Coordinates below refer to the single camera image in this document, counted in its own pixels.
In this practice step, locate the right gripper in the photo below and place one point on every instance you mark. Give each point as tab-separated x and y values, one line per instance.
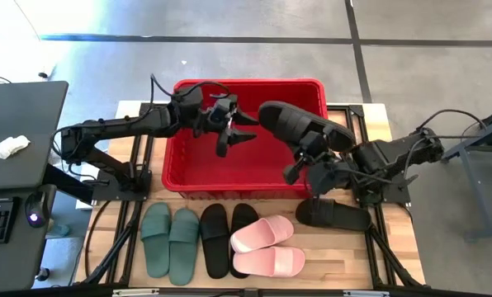
328	177

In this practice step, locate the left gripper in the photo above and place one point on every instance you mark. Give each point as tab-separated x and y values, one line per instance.
202	123

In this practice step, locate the pink slide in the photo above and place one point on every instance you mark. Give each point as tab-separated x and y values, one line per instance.
262	233
271	262

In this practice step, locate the green slide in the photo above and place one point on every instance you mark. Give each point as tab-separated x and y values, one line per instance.
155	247
183	255

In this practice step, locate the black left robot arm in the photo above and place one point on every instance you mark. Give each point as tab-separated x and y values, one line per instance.
118	125

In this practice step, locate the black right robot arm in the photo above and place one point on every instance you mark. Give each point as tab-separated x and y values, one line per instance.
394	156

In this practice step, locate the red plastic bin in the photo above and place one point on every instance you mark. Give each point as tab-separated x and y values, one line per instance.
229	173

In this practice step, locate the blue-grey metal table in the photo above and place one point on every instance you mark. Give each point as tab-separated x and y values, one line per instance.
489	132

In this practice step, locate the small teal object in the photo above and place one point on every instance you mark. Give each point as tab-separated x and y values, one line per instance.
59	230

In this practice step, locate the black computer mouse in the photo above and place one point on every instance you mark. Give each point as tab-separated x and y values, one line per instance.
37	206

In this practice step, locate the grey desk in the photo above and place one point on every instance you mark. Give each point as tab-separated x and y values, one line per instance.
23	115

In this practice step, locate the white crumpled cloth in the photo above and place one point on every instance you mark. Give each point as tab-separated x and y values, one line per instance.
12	146

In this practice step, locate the black desk caster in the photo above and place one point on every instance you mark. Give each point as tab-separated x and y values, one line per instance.
43	274

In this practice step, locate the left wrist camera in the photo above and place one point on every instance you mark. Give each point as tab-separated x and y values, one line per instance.
220	113

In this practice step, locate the black aluminium frame rails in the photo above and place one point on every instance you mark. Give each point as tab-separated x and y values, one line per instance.
372	251
149	152

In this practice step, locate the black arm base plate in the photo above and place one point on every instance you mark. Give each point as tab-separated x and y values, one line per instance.
398	194
105	191

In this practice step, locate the long black frame bar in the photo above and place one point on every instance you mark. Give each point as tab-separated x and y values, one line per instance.
213	293

